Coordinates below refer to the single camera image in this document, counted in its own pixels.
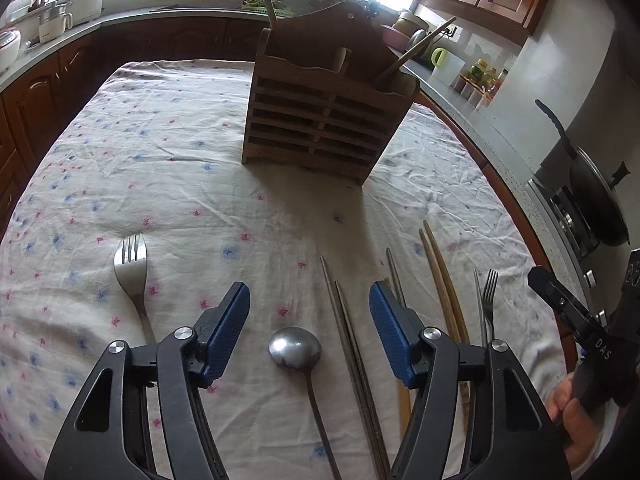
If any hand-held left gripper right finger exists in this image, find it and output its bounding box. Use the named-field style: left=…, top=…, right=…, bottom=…
left=369, top=281, right=572, bottom=480

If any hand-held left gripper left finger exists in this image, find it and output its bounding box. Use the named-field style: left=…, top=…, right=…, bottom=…
left=44, top=281, right=251, bottom=480

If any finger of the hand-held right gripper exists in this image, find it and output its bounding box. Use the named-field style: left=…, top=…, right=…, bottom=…
left=527, top=266, right=608, bottom=356

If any steel fork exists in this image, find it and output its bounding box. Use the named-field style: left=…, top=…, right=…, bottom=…
left=113, top=233, right=157, bottom=343
left=482, top=269, right=500, bottom=345

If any brown wooden chopstick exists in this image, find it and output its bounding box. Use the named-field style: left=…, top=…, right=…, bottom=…
left=419, top=229, right=472, bottom=433
left=423, top=219, right=472, bottom=345

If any steel spoon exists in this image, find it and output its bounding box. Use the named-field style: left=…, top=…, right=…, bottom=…
left=268, top=326, right=343, bottom=480

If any yellow bamboo chopstick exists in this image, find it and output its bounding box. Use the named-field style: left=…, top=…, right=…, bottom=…
left=383, top=276, right=412, bottom=443

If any wooden utensil holder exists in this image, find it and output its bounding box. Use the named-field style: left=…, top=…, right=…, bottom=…
left=241, top=1, right=421, bottom=185

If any person's right hand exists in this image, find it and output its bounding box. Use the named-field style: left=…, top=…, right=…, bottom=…
left=547, top=376, right=608, bottom=480

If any black wok with lid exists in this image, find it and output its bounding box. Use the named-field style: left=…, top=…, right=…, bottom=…
left=535, top=99, right=632, bottom=247

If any floral white tablecloth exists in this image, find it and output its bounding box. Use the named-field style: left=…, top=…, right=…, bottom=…
left=0, top=60, right=576, bottom=480

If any row of seasoning bottles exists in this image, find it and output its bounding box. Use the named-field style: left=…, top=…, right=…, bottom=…
left=452, top=57, right=510, bottom=111

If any pink basin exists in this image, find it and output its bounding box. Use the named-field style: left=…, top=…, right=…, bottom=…
left=381, top=24, right=416, bottom=51

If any beige pot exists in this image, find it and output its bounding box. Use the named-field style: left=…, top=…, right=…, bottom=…
left=395, top=11, right=430, bottom=33

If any green vegetable basket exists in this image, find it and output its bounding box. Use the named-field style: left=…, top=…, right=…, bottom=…
left=242, top=0, right=296, bottom=13

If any small white electric pot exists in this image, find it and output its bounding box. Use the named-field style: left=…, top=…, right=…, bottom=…
left=37, top=2, right=75, bottom=43

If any white and red rice cooker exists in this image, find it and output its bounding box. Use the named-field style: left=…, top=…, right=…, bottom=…
left=0, top=30, right=24, bottom=77

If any large white cooker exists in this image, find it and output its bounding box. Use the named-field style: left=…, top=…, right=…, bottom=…
left=66, top=0, right=106, bottom=25

